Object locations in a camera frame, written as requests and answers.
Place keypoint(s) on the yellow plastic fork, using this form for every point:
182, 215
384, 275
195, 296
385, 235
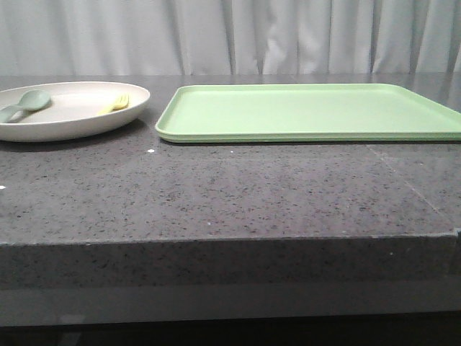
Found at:
119, 103

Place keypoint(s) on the cream round plate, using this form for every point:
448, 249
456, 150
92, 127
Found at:
73, 111

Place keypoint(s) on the light green serving tray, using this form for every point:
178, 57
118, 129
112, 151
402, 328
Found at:
304, 113

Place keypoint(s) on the pale green plastic spoon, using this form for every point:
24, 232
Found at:
29, 103

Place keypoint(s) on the white pleated curtain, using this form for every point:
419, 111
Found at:
72, 38

